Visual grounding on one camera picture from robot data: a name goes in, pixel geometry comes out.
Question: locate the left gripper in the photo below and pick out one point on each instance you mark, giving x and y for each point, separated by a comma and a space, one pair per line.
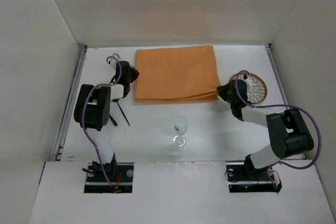
132, 74

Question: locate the gold fork with dark handle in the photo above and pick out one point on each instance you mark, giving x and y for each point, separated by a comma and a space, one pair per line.
113, 120

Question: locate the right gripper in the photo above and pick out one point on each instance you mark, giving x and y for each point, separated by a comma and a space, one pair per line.
223, 92

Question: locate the clear wine glass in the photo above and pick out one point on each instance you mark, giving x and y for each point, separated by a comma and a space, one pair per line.
180, 126

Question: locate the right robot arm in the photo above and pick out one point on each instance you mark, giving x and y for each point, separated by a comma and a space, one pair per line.
287, 131

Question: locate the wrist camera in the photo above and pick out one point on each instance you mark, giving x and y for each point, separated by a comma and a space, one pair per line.
113, 60
249, 80

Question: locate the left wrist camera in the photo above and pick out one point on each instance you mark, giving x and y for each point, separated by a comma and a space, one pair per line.
113, 60

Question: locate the patterned ceramic plate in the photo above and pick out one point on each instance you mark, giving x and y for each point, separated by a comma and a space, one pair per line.
258, 93

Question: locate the right aluminium rail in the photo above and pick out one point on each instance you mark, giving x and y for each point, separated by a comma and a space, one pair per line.
272, 62

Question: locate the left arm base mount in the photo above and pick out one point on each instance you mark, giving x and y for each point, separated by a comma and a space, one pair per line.
120, 178

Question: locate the left aluminium rail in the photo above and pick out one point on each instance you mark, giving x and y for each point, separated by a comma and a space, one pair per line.
61, 135

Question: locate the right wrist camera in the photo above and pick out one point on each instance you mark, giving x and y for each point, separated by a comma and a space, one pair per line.
249, 80

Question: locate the black spoon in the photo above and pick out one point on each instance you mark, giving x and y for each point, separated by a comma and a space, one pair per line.
121, 110

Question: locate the aluminium rail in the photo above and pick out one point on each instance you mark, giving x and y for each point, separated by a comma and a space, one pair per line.
61, 135
272, 62

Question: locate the orange cloth placemat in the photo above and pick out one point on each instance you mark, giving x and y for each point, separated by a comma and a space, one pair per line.
182, 74

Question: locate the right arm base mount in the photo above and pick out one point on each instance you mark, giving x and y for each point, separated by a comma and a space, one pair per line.
265, 180

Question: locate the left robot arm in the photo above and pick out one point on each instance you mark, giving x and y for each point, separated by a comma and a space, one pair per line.
92, 108

